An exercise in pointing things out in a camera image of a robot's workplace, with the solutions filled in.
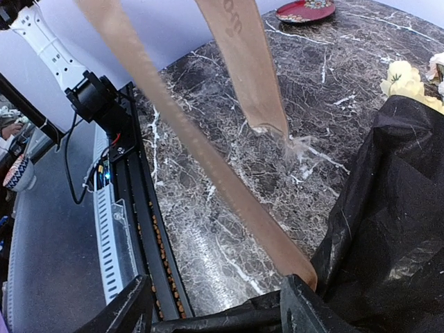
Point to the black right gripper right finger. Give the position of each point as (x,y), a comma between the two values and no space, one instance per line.
(302,311)

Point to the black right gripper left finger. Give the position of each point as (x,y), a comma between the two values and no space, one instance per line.
(130,311)

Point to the black wrapping paper sheet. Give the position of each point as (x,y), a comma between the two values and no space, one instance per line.
(380,264)

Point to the beige ribbon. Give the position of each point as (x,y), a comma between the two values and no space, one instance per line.
(115,28)

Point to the left circuit board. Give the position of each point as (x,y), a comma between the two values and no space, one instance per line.
(99,174)

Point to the blue patterned bowl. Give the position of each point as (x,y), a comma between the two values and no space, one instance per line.
(21,175)

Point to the red decorated plate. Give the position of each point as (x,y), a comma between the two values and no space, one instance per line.
(298,12)

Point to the black front rail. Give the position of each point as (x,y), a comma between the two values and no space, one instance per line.
(131,177)

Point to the white cable duct strip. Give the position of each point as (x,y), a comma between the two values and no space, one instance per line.
(116,258)

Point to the black frame post left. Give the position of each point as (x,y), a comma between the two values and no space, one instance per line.
(30,111)

